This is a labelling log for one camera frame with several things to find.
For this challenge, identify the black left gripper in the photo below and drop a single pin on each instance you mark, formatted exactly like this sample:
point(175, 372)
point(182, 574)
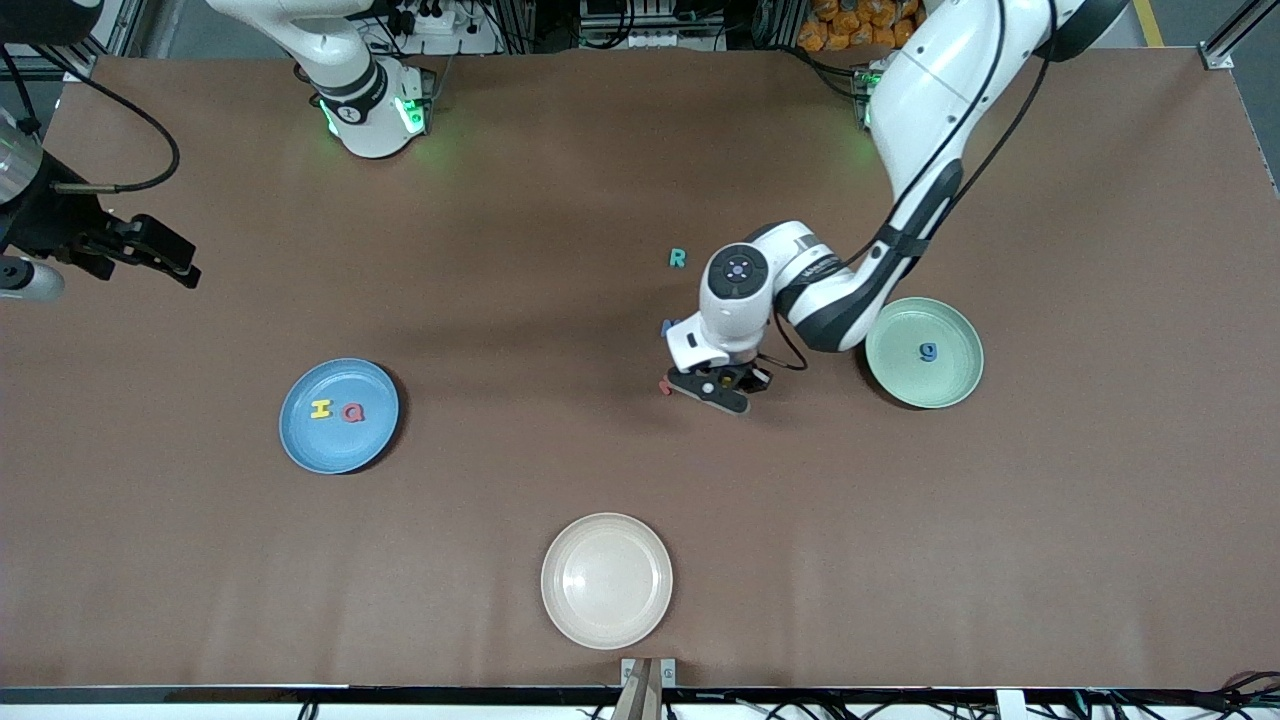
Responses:
point(748, 372)

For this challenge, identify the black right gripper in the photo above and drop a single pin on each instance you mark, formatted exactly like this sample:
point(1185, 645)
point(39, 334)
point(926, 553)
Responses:
point(48, 228)

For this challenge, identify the yellow uppercase letter H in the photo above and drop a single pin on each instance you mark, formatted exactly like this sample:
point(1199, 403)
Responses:
point(320, 409)

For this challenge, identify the pink letter Q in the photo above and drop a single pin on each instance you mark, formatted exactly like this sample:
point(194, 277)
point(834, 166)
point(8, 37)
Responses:
point(347, 412)

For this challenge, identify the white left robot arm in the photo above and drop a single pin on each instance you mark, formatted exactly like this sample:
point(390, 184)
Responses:
point(930, 90)

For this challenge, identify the green plate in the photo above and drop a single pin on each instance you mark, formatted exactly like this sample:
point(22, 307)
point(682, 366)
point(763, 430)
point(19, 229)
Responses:
point(940, 380)

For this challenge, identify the beige plate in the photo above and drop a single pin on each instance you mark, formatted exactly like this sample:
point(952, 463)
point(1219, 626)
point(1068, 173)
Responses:
point(606, 580)

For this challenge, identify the blue plate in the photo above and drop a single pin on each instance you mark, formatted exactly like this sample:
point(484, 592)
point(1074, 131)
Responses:
point(338, 445)

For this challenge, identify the teal letter R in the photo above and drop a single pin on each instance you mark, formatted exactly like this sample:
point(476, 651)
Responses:
point(677, 258)

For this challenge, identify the orange bagged goods pile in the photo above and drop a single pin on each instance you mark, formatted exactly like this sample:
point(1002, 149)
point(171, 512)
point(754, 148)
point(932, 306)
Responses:
point(850, 30)

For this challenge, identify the white power strip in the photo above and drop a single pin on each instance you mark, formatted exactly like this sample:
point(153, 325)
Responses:
point(430, 20)

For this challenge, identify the white paper tag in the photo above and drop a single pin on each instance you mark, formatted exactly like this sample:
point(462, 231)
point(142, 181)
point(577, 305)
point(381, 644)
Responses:
point(1010, 705)

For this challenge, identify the metal table corner bracket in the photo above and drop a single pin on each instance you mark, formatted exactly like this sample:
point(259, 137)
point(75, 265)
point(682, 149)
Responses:
point(1218, 58)
point(78, 70)

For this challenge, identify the aluminium frame strut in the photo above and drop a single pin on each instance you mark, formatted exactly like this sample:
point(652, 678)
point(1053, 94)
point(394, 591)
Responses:
point(135, 25)
point(1245, 22)

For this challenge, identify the grey metal mounting bracket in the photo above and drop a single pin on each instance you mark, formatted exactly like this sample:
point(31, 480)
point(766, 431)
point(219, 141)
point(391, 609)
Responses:
point(628, 665)

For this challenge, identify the brown tapered post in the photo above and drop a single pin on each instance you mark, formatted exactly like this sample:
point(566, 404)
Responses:
point(645, 700)

